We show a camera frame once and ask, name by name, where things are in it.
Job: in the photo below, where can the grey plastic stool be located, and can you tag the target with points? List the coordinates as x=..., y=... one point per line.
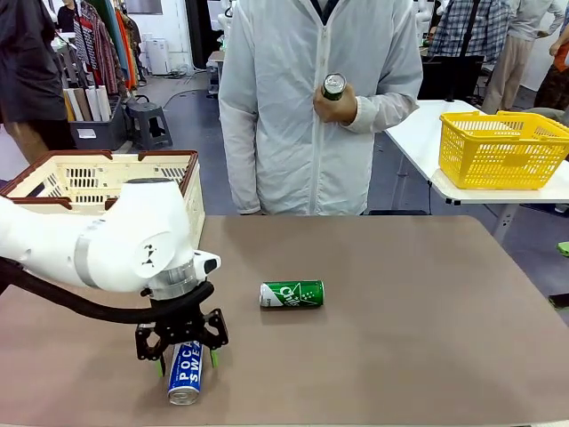
x=151, y=120

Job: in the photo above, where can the grey storage bin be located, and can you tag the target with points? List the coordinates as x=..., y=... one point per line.
x=98, y=133

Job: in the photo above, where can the dark green drink can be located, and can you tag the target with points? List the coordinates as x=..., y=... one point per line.
x=332, y=91

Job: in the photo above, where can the orange hanging garment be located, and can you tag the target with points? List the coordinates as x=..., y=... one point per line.
x=129, y=49

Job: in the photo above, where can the white air purifier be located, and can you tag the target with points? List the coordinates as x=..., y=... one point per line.
x=157, y=55

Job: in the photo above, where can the blue Pocari Sweat can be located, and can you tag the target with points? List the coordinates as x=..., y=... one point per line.
x=186, y=378

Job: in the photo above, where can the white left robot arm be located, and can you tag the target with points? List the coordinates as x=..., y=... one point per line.
x=133, y=231

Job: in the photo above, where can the brown paper roll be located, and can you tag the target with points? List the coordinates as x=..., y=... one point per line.
x=81, y=104

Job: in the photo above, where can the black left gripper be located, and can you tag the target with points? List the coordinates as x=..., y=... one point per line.
x=182, y=331

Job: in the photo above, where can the green Chilsung cider can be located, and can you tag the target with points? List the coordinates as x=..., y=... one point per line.
x=293, y=294

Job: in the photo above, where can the patterned hanging garment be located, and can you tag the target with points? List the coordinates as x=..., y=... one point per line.
x=95, y=44

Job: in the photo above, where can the white paper roll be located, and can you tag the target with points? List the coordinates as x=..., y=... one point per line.
x=92, y=103
x=103, y=102

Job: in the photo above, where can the bystander in plaid shirt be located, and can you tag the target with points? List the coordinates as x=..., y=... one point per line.
x=467, y=26

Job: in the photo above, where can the person's left hand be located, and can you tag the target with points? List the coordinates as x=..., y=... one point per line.
x=338, y=111

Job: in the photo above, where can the yellow plastic shopping basket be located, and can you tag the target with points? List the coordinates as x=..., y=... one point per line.
x=489, y=164

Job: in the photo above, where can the beige basket with brown rim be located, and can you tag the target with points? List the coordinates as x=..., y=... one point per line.
x=89, y=178

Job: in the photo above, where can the bystander in orange top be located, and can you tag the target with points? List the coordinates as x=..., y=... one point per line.
x=555, y=75

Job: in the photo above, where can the bystander in black shirt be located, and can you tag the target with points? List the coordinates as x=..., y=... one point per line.
x=66, y=18

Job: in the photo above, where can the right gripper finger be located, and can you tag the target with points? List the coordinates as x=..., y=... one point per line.
x=561, y=300
x=563, y=249

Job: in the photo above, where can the person's right forearm white sleeve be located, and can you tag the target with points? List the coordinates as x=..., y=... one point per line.
x=240, y=169

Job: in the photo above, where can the bystander in beige trousers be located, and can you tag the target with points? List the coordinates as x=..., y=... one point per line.
x=515, y=58

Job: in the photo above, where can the person torso in white jacket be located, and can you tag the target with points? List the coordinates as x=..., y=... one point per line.
x=284, y=133

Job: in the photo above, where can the white side table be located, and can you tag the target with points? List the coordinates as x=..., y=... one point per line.
x=418, y=138

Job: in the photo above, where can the person's left forearm white sleeve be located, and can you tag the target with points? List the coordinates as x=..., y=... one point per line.
x=387, y=113

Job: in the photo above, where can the black chair back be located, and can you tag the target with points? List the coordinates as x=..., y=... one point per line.
x=451, y=78

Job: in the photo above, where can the bystander in dark clothes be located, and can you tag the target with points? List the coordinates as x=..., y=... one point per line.
x=26, y=66

